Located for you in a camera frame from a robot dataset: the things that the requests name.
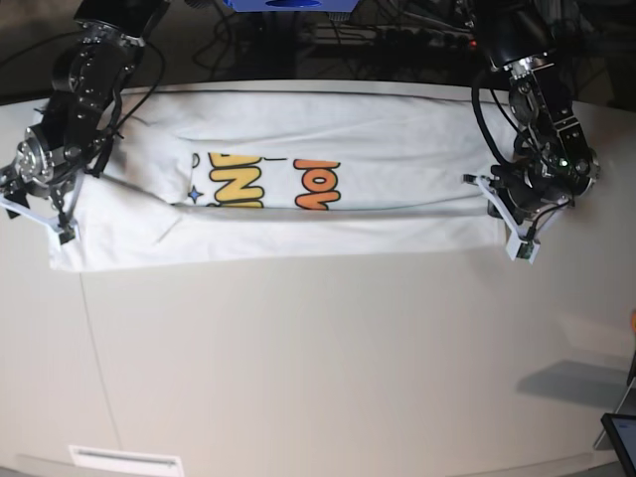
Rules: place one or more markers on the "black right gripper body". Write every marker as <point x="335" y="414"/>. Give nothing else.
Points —
<point x="15" y="189"/>

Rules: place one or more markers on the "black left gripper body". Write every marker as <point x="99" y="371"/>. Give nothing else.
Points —
<point x="529" y="196"/>

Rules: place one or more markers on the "white printed T-shirt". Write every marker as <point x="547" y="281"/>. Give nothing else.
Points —
<point x="203" y="176"/>

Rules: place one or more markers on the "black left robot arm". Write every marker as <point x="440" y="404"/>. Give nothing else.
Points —
<point x="552" y="164"/>

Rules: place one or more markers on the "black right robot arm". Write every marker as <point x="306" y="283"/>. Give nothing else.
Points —
<point x="85" y="112"/>

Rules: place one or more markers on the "laptop with dark screen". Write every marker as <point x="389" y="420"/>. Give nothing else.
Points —
<point x="618" y="427"/>

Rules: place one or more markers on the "white paper label strip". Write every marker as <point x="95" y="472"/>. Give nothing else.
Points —
<point x="142" y="464"/>

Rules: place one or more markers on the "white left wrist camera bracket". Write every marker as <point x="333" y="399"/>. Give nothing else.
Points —
<point x="507" y="223"/>

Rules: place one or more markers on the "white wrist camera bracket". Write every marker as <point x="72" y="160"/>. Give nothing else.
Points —
<point x="65" y="230"/>
<point x="507" y="223"/>

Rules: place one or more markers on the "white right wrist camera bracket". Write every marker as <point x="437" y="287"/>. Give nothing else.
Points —
<point x="65" y="230"/>

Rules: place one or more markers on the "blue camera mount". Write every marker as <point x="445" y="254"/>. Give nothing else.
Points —
<point x="242" y="6"/>

